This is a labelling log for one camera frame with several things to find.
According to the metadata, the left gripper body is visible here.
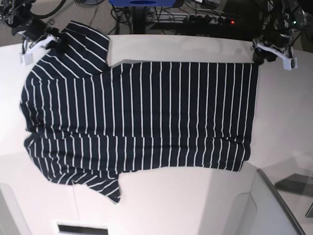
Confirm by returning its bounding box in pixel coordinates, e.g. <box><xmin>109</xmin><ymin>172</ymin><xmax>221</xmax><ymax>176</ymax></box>
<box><xmin>252</xmin><ymin>47</ymin><xmax>277</xmax><ymax>65</ymax></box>

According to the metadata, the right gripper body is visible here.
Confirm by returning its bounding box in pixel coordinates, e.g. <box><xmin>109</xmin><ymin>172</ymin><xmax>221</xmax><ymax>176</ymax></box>
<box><xmin>45</xmin><ymin>27</ymin><xmax>69</xmax><ymax>53</ymax></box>

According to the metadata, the navy white striped t-shirt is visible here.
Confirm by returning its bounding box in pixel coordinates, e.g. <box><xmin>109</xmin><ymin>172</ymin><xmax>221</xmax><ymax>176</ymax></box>
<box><xmin>20</xmin><ymin>22</ymin><xmax>258</xmax><ymax>203</ymax></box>

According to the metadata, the blue bin under table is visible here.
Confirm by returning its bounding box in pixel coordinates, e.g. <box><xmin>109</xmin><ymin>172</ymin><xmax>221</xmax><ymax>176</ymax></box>
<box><xmin>109</xmin><ymin>0</ymin><xmax>176</xmax><ymax>7</ymax></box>

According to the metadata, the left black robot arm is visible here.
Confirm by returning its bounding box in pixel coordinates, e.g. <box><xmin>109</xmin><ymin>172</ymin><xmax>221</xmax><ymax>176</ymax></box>
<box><xmin>251</xmin><ymin>0</ymin><xmax>313</xmax><ymax>71</ymax></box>

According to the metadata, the white slotted panel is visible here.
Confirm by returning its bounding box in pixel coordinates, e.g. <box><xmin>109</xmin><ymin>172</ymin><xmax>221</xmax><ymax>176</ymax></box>
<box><xmin>51</xmin><ymin>219</ymin><xmax>110</xmax><ymax>235</ymax></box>

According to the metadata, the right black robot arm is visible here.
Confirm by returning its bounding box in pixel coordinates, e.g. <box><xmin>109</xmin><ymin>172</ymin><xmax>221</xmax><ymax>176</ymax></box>
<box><xmin>0</xmin><ymin>0</ymin><xmax>68</xmax><ymax>56</ymax></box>

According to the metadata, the black power strip red light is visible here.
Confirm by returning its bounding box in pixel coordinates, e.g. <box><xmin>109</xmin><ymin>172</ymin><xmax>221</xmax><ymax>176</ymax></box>
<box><xmin>186</xmin><ymin>15</ymin><xmax>237</xmax><ymax>26</ymax></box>

